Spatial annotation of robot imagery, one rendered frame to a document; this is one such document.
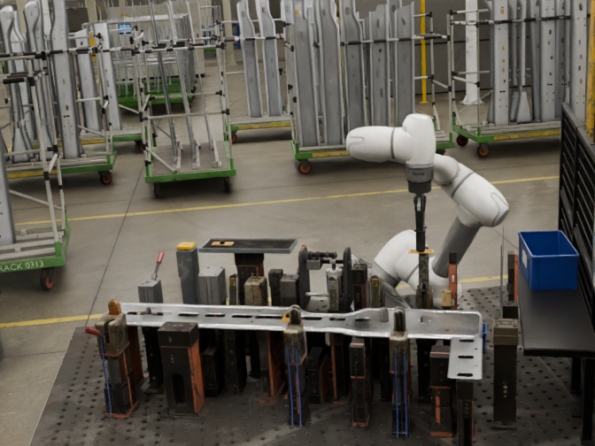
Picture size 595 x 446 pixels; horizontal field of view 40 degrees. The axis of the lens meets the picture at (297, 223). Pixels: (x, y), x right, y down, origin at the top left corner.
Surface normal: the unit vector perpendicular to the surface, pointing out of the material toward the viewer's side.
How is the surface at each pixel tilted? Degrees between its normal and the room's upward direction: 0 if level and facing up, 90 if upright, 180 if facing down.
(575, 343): 0
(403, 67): 86
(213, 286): 90
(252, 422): 0
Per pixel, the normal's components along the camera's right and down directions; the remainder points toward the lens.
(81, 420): -0.06, -0.96
